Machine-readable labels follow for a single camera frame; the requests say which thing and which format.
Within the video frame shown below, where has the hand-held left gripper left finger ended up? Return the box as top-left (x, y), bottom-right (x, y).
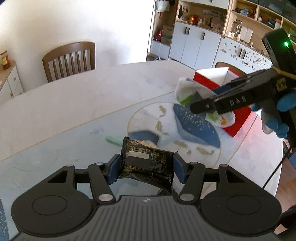
top-left (45, 153), bottom-right (122, 205)

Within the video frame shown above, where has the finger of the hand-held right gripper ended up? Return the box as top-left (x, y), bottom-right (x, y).
top-left (212, 74), bottom-right (252, 99)
top-left (190, 97), bottom-right (219, 115)

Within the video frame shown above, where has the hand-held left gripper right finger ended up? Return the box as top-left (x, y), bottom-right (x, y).
top-left (172, 153), bottom-right (251, 205)

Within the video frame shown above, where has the white and dark plastic packet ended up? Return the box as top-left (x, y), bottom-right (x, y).
top-left (175, 77), bottom-right (236, 128)

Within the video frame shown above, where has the teal silicone stick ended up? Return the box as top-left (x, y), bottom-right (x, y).
top-left (106, 136), bottom-right (123, 146)

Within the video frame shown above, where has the black gold-print snack packet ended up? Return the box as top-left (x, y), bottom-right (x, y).
top-left (117, 136), bottom-right (179, 192)

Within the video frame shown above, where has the red cardboard box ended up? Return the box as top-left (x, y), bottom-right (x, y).
top-left (193, 67), bottom-right (253, 138)

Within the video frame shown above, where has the white marble desktop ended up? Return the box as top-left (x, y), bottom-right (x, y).
top-left (0, 60), bottom-right (284, 241)

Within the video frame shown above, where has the person's right hand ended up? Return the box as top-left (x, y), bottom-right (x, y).
top-left (252, 91), bottom-right (296, 139)

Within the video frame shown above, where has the brown cardboard box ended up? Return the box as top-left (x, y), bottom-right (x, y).
top-left (161, 25), bottom-right (174, 45)

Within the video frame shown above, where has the grey tote bag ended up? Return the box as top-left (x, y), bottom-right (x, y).
top-left (155, 0), bottom-right (171, 12)

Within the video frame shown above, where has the brown wooden chair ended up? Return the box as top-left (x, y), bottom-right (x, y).
top-left (43, 42), bottom-right (96, 83)

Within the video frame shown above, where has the white side cabinet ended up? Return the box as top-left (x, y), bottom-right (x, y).
top-left (0, 60), bottom-right (24, 106)

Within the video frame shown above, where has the red-lid jar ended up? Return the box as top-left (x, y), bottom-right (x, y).
top-left (0, 50), bottom-right (11, 70)

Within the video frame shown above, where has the white wall cabinet unit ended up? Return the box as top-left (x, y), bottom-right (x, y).
top-left (148, 0), bottom-right (296, 78)

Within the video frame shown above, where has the black cable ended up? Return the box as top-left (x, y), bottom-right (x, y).
top-left (262, 139), bottom-right (290, 189)

